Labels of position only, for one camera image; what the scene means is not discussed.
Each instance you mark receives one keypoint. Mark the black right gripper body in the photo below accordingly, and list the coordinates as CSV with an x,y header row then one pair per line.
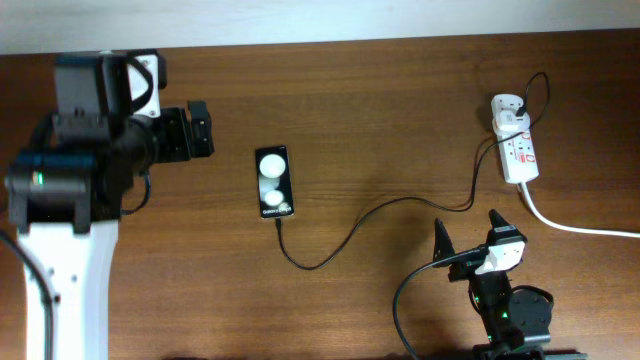
x,y
465,269

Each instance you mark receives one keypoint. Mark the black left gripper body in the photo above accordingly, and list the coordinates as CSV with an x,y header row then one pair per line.
x,y
173,135

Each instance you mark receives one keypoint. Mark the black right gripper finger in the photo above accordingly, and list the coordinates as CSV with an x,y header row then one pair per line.
x,y
443,246
498,223

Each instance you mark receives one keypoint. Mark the black smartphone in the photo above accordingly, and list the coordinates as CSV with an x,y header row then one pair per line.
x,y
275,192

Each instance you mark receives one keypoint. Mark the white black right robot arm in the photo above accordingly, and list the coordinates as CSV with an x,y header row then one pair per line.
x,y
516,319

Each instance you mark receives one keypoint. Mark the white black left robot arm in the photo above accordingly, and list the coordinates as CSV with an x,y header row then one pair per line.
x,y
66,189

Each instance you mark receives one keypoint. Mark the white usb charger adapter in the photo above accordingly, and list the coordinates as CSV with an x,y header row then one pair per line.
x,y
506,122

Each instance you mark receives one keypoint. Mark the white power strip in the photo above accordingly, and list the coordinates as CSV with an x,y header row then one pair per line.
x,y
517,154

